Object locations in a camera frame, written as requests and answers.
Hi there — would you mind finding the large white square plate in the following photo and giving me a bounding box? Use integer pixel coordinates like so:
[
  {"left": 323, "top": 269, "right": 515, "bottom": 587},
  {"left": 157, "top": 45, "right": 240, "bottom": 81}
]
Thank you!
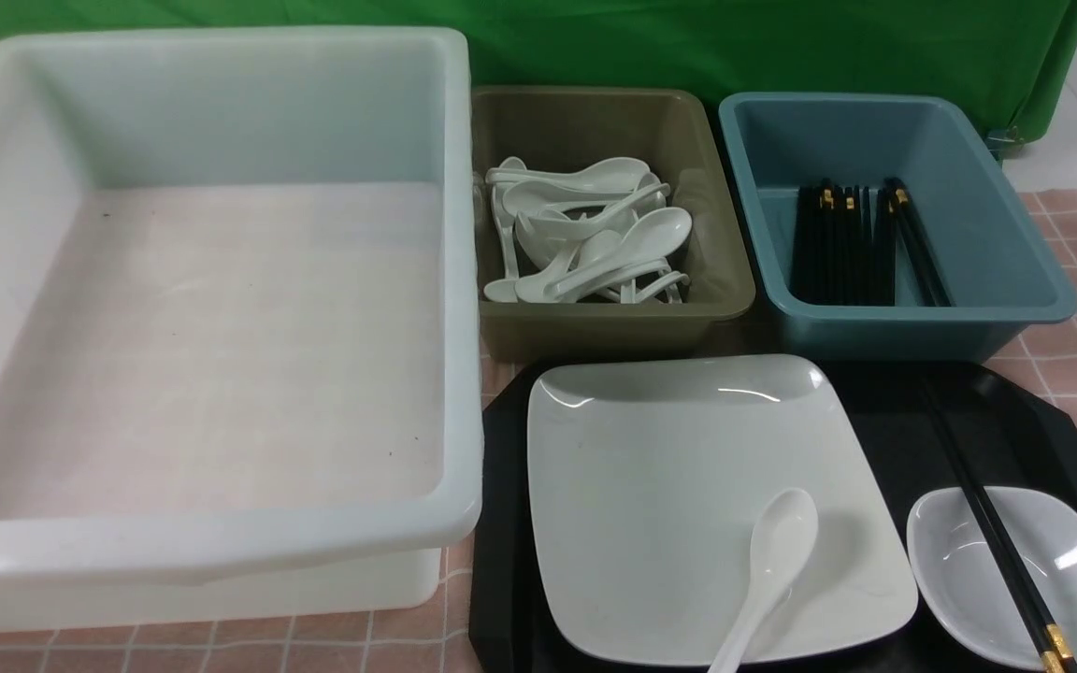
[{"left": 526, "top": 354, "right": 919, "bottom": 667}]

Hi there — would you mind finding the white ceramic soup spoon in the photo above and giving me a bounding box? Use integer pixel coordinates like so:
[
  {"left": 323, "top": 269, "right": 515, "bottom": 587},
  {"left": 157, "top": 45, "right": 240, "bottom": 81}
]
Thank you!
[{"left": 707, "top": 487, "right": 819, "bottom": 672}]

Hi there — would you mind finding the small white sauce dish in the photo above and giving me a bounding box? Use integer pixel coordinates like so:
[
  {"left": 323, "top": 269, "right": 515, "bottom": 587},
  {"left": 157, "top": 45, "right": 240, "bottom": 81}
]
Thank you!
[{"left": 906, "top": 485, "right": 1077, "bottom": 670}]

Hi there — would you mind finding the black chopstick gold tip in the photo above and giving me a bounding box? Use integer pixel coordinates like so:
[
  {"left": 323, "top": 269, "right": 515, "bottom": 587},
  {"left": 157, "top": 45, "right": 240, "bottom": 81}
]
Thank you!
[{"left": 917, "top": 379, "right": 1072, "bottom": 673}]

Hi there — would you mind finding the white spoon left of pile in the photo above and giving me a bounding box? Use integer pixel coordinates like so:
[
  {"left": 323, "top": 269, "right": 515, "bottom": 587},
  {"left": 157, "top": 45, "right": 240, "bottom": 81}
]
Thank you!
[{"left": 482, "top": 178, "right": 521, "bottom": 303}]

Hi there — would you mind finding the white spoon of pile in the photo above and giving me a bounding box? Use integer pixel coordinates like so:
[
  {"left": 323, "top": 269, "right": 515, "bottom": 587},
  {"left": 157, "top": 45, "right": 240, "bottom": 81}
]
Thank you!
[
  {"left": 482, "top": 178, "right": 521, "bottom": 303},
  {"left": 536, "top": 208, "right": 693, "bottom": 303},
  {"left": 484, "top": 157, "right": 651, "bottom": 194}
]

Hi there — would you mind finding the white spoon right of pile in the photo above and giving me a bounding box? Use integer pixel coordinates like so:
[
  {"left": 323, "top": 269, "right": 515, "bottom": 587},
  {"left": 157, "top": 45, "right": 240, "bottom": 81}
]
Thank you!
[{"left": 536, "top": 208, "right": 693, "bottom": 303}]

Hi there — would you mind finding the white spoon top of pile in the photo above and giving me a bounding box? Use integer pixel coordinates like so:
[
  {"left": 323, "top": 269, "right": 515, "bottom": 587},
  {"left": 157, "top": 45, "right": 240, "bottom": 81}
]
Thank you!
[{"left": 484, "top": 157, "right": 651, "bottom": 194}]

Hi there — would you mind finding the olive plastic spoon bin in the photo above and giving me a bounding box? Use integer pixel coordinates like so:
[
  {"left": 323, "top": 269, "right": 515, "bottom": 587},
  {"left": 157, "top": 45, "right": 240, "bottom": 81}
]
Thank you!
[{"left": 473, "top": 86, "right": 757, "bottom": 364}]

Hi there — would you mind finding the black chopsticks bundle in bin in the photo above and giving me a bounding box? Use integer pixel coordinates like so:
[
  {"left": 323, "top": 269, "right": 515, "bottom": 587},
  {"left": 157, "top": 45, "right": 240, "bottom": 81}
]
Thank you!
[{"left": 789, "top": 178, "right": 954, "bottom": 308}]

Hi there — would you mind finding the large white plastic bin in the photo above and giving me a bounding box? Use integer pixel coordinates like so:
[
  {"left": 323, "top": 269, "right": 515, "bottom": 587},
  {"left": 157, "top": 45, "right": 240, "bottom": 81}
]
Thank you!
[{"left": 0, "top": 26, "right": 482, "bottom": 632}]

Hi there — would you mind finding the blue plastic chopstick bin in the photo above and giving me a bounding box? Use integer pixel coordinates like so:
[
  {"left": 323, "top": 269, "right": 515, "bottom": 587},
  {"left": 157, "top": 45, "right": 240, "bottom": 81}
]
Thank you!
[{"left": 719, "top": 93, "right": 1077, "bottom": 362}]

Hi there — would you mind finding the black plastic serving tray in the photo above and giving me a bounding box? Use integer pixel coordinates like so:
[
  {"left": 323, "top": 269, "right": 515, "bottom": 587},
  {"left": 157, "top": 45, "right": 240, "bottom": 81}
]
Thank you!
[{"left": 467, "top": 361, "right": 1077, "bottom": 672}]

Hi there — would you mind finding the pink checkered tablecloth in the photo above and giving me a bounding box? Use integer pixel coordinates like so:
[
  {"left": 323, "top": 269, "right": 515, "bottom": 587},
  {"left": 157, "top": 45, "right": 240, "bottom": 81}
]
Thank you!
[{"left": 0, "top": 190, "right": 1077, "bottom": 672}]

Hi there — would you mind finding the green backdrop cloth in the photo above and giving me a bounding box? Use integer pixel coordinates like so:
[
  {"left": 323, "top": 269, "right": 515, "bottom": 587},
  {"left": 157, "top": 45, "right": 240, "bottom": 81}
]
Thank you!
[{"left": 0, "top": 1, "right": 1077, "bottom": 141}]

